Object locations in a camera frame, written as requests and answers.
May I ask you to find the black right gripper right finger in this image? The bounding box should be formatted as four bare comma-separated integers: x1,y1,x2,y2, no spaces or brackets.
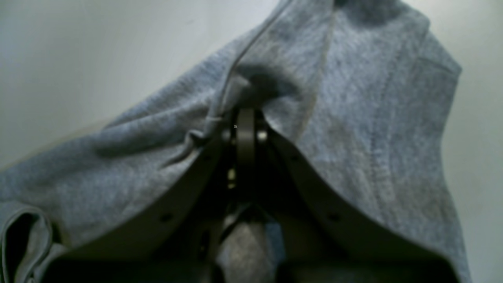
247,108,459,283

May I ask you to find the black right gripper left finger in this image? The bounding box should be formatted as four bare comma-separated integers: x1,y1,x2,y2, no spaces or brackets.
43,108,248,283

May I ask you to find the grey T-shirt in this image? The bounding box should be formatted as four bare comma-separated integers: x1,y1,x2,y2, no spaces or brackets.
1,0,472,283

